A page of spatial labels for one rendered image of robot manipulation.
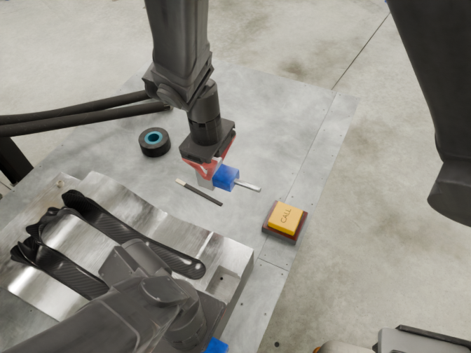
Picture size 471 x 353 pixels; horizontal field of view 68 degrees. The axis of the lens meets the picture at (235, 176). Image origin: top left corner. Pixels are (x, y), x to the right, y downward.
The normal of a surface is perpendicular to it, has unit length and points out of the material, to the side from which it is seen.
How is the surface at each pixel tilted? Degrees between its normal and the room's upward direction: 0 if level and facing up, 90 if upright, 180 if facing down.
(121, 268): 33
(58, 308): 27
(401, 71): 0
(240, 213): 0
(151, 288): 57
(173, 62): 104
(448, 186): 112
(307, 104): 0
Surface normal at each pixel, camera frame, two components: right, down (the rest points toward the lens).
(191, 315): -0.02, -0.60
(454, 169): -0.73, -0.50
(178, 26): -0.44, 0.88
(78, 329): 0.50, -0.85
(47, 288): 0.38, -0.40
